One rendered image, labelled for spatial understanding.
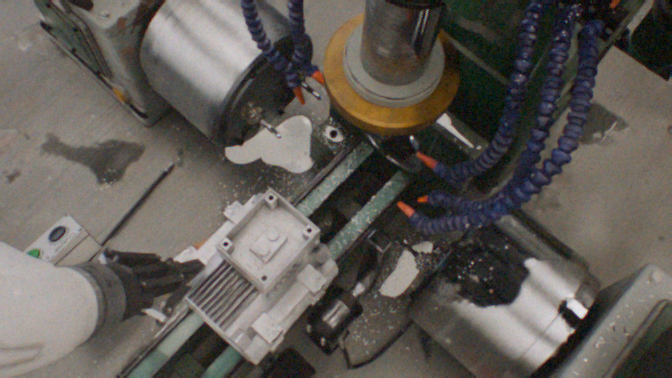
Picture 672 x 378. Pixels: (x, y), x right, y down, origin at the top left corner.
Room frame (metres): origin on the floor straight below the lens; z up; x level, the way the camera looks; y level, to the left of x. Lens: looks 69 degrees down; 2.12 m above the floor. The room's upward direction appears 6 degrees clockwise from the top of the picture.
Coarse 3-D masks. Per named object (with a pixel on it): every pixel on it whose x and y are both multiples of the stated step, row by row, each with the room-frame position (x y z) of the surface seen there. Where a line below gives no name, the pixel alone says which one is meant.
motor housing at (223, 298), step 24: (216, 240) 0.30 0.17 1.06; (216, 264) 0.25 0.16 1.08; (312, 264) 0.27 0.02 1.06; (192, 288) 0.21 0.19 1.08; (216, 288) 0.21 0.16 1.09; (240, 288) 0.22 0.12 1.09; (288, 288) 0.23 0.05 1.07; (216, 312) 0.18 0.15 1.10; (240, 312) 0.18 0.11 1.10; (288, 312) 0.19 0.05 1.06
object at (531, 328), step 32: (512, 224) 0.34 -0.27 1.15; (416, 256) 0.30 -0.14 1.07; (448, 256) 0.28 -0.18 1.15; (480, 256) 0.28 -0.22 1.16; (512, 256) 0.29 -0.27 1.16; (544, 256) 0.30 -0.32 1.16; (576, 256) 0.31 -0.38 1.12; (416, 288) 0.27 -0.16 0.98; (448, 288) 0.24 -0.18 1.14; (480, 288) 0.24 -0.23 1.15; (512, 288) 0.24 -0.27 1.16; (544, 288) 0.25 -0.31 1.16; (576, 288) 0.25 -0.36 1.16; (416, 320) 0.21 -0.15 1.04; (448, 320) 0.20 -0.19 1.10; (480, 320) 0.20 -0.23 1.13; (512, 320) 0.20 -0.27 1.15; (544, 320) 0.20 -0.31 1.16; (576, 320) 0.21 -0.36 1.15; (480, 352) 0.16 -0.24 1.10; (512, 352) 0.16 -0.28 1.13; (544, 352) 0.16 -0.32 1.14
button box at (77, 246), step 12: (72, 216) 0.32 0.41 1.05; (72, 228) 0.29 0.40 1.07; (84, 228) 0.29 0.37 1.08; (36, 240) 0.27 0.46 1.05; (48, 240) 0.27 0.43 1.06; (60, 240) 0.27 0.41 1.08; (72, 240) 0.27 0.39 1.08; (84, 240) 0.27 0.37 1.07; (96, 240) 0.28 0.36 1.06; (24, 252) 0.25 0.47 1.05; (48, 252) 0.25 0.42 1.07; (60, 252) 0.25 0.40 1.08; (72, 252) 0.25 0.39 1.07; (84, 252) 0.26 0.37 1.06; (96, 252) 0.26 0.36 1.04; (60, 264) 0.23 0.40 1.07; (72, 264) 0.24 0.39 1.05
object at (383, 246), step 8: (376, 232) 0.28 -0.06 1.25; (368, 240) 0.26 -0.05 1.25; (376, 240) 0.27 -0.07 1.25; (384, 240) 0.27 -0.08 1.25; (368, 248) 0.26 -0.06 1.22; (376, 248) 0.26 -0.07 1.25; (384, 248) 0.26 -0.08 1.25; (368, 256) 0.26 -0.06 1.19; (376, 256) 0.25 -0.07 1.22; (384, 256) 0.26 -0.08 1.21; (360, 264) 0.27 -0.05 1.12; (368, 264) 0.26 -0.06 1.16; (376, 264) 0.25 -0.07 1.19; (360, 272) 0.26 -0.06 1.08; (368, 272) 0.26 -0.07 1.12; (376, 272) 0.25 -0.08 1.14; (360, 280) 0.26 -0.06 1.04; (368, 280) 0.25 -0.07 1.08; (376, 280) 0.26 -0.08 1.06; (368, 288) 0.25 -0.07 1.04
